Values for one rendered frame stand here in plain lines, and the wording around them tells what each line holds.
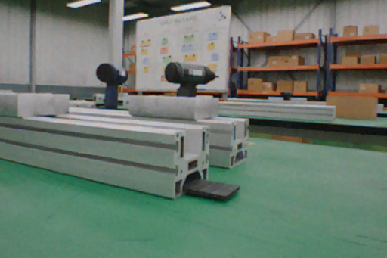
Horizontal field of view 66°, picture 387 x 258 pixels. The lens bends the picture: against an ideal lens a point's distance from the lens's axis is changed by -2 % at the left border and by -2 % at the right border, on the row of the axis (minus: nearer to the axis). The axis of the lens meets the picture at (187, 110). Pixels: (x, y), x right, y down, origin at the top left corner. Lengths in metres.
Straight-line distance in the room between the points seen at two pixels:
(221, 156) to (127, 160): 0.19
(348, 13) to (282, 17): 2.16
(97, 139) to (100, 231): 0.19
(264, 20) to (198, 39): 8.26
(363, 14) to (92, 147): 10.87
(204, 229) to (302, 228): 0.10
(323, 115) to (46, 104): 1.60
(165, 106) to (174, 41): 3.46
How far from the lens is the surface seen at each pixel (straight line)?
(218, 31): 3.69
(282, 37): 10.50
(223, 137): 0.55
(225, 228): 0.32
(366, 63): 9.95
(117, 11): 9.35
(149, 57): 4.31
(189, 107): 0.57
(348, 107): 2.35
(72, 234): 0.32
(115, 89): 0.96
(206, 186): 0.42
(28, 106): 0.61
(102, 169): 0.46
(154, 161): 0.39
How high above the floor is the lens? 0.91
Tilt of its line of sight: 3 degrees down
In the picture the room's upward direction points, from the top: 2 degrees clockwise
